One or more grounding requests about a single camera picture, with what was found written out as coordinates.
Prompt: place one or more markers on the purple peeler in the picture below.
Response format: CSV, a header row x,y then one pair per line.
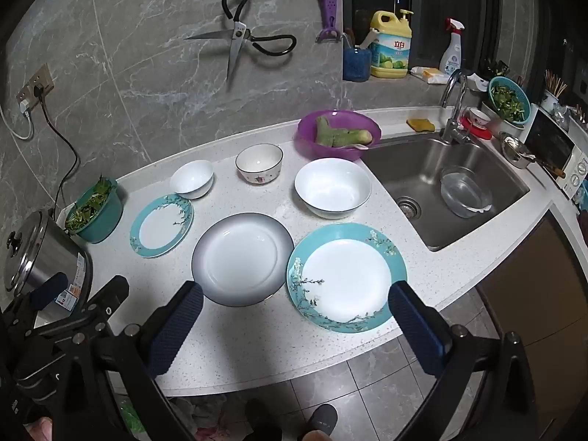
x,y
330,4

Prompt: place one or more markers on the leafy greens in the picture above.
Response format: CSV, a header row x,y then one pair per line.
x,y
89,202

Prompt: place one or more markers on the teal colander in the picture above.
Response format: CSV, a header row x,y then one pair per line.
x,y
523,110

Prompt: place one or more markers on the long peeled green gourd piece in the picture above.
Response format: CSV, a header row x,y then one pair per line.
x,y
354,136

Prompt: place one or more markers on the stainless steel rice cooker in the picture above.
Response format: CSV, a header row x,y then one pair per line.
x,y
41,257

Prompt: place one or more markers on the chrome faucet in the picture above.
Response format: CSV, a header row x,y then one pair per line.
x,y
452,125

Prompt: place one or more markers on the wall power outlet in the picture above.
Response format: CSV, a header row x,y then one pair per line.
x,y
32,80

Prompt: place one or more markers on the large teal floral plate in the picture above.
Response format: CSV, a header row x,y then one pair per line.
x,y
347,278

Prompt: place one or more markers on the yellow sponge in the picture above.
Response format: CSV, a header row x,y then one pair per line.
x,y
420,124

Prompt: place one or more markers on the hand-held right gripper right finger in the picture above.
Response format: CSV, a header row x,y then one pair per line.
x,y
418,330

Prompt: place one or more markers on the clear glass bowl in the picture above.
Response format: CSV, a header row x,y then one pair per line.
x,y
464,193

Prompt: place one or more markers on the large white bowl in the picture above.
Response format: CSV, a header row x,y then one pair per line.
x,y
332,186

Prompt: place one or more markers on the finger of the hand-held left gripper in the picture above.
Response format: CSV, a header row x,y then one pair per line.
x,y
48,291
110,296

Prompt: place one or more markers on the white plastic spoon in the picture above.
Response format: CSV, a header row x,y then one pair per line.
x,y
357,146

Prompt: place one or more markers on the chopstick holder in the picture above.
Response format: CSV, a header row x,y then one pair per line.
x,y
549,100

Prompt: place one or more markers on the purple plastic basin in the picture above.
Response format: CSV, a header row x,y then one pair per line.
x,y
305,140

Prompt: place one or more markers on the teal bowl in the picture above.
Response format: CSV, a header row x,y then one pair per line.
x,y
104,225

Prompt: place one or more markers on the small teal floral plate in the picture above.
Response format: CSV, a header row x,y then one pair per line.
x,y
161,226

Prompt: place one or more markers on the small plain white bowl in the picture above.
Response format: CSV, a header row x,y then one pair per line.
x,y
192,177

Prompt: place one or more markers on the dark slipper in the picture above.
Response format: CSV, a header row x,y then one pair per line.
x,y
321,418

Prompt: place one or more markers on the cardboard box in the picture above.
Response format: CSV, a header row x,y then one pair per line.
x,y
542,285

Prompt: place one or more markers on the white bowl with floral print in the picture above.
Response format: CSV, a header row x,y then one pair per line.
x,y
259,163

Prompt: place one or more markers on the short peeled green gourd piece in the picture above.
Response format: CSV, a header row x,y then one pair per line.
x,y
324,131

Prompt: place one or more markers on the grey rimmed white plate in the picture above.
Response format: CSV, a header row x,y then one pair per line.
x,y
242,259

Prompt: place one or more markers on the stainless steel sink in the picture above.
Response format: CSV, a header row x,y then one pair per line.
x,y
413,170

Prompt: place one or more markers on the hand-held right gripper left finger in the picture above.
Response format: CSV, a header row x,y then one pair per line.
x,y
177,326

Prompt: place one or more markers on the plastic trash bag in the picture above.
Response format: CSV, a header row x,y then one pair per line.
x,y
206,415

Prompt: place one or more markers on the blue utensil cup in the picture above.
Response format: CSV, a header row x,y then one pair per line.
x,y
356,64

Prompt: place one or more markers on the small red rimmed cup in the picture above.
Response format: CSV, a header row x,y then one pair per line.
x,y
477,118

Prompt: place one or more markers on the white spray bottle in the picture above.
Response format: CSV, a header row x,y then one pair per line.
x,y
451,57

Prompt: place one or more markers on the yellow detergent bottle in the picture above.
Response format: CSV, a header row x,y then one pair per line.
x,y
390,50

